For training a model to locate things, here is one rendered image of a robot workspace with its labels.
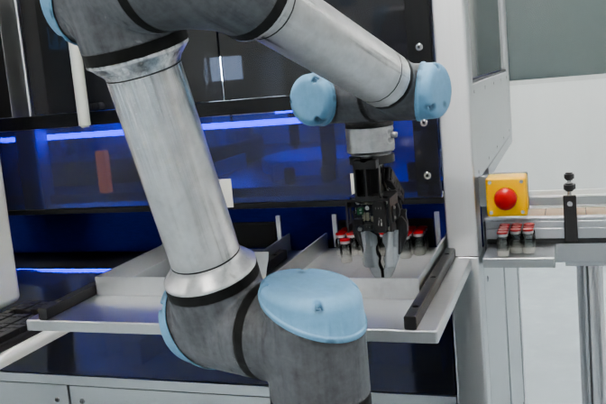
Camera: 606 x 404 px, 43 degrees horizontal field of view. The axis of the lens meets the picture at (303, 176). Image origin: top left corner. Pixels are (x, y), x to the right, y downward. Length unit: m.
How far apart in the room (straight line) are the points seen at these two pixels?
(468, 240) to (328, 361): 0.69
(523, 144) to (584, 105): 0.52
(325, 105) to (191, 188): 0.27
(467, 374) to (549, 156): 4.60
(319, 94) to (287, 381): 0.40
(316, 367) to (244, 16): 0.37
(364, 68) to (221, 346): 0.36
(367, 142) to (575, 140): 4.94
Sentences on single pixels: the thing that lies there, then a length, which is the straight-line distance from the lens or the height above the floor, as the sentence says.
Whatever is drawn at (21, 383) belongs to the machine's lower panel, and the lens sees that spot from 2.03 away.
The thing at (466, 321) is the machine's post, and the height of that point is 0.76.
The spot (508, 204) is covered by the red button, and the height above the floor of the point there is 0.99.
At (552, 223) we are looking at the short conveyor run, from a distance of 1.57.
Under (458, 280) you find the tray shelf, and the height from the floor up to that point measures 0.88.
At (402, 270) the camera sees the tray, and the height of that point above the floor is 0.88.
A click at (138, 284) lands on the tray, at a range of 1.43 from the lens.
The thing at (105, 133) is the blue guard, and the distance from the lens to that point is 1.72.
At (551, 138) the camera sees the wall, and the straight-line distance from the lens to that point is 6.06.
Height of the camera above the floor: 1.25
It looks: 8 degrees down
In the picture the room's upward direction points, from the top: 5 degrees counter-clockwise
